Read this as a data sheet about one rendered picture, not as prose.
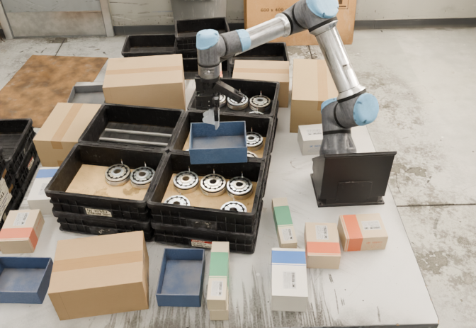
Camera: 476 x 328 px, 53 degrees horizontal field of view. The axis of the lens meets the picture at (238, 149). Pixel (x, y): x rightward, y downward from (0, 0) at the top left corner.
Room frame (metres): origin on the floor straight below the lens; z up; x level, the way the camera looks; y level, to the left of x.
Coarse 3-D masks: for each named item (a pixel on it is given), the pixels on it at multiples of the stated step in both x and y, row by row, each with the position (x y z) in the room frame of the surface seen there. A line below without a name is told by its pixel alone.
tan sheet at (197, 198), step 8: (200, 176) 1.47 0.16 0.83; (256, 184) 1.42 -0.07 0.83; (168, 192) 1.38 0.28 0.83; (176, 192) 1.38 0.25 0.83; (200, 192) 1.38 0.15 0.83; (192, 200) 1.33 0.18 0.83; (200, 200) 1.33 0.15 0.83; (208, 200) 1.33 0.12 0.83; (216, 200) 1.33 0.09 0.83; (224, 200) 1.33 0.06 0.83; (232, 200) 1.33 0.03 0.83; (240, 200) 1.33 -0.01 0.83; (248, 200) 1.32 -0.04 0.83; (216, 208) 1.29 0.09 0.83; (248, 208) 1.28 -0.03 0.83
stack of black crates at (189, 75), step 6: (186, 60) 3.09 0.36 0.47; (192, 60) 3.09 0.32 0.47; (228, 60) 3.06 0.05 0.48; (186, 66) 3.09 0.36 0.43; (192, 66) 3.09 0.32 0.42; (222, 66) 3.09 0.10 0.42; (228, 66) 2.98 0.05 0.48; (186, 72) 3.08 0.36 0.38; (192, 72) 3.08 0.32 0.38; (222, 72) 3.07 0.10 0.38; (228, 72) 2.91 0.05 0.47; (186, 78) 3.00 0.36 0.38; (192, 78) 3.00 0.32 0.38
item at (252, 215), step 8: (176, 152) 1.51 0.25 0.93; (168, 160) 1.47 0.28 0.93; (248, 160) 1.45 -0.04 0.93; (256, 160) 1.45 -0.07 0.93; (264, 168) 1.43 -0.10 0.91; (160, 176) 1.37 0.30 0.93; (152, 192) 1.30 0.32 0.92; (256, 192) 1.27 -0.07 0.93; (256, 200) 1.23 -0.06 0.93; (152, 208) 1.22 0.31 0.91; (160, 208) 1.21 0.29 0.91; (168, 208) 1.21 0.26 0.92; (176, 208) 1.20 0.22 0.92; (184, 208) 1.20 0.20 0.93; (192, 208) 1.19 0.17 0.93; (200, 208) 1.19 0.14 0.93; (208, 208) 1.19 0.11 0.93; (256, 208) 1.20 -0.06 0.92; (224, 216) 1.17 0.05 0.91; (232, 216) 1.17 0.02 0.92; (240, 216) 1.16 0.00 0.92; (248, 216) 1.16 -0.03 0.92
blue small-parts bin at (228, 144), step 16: (192, 128) 1.42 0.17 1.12; (208, 128) 1.42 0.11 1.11; (224, 128) 1.42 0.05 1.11; (240, 128) 1.42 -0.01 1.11; (192, 144) 1.37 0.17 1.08; (208, 144) 1.38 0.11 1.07; (224, 144) 1.38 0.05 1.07; (240, 144) 1.38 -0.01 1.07; (192, 160) 1.28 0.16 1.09; (208, 160) 1.28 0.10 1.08; (224, 160) 1.28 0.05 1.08; (240, 160) 1.28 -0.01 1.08
